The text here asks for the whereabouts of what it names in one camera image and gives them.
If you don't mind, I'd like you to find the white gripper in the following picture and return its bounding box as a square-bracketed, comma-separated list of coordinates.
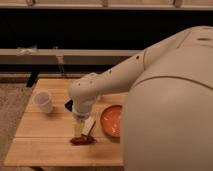
[65, 99, 95, 137]

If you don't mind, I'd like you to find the dark red pepper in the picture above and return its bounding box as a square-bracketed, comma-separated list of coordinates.
[70, 135, 95, 145]

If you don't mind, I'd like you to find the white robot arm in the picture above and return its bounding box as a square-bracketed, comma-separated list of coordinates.
[69, 26, 213, 171]

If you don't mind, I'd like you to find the orange plate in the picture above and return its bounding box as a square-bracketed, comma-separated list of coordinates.
[100, 105, 122, 138]

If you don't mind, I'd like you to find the white plastic cup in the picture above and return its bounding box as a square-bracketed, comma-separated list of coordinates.
[33, 91, 53, 114]

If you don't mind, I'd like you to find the grey metal rail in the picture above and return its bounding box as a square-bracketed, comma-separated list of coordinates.
[0, 49, 138, 65]

